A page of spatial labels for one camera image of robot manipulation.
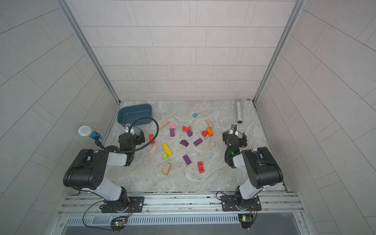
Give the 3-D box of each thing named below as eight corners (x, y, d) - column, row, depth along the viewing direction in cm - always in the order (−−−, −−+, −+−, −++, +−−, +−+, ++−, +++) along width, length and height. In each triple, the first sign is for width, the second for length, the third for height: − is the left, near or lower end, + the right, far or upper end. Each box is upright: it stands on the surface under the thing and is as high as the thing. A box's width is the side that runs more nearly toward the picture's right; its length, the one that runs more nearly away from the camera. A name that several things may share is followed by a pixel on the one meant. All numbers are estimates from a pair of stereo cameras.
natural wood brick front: (162, 174, 83) (162, 173, 81) (165, 164, 86) (165, 162, 85) (167, 175, 82) (167, 174, 80) (170, 164, 86) (170, 163, 84)
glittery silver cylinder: (237, 123, 105) (238, 120, 102) (235, 101, 119) (236, 98, 116) (242, 123, 104) (243, 121, 102) (240, 102, 118) (241, 99, 116)
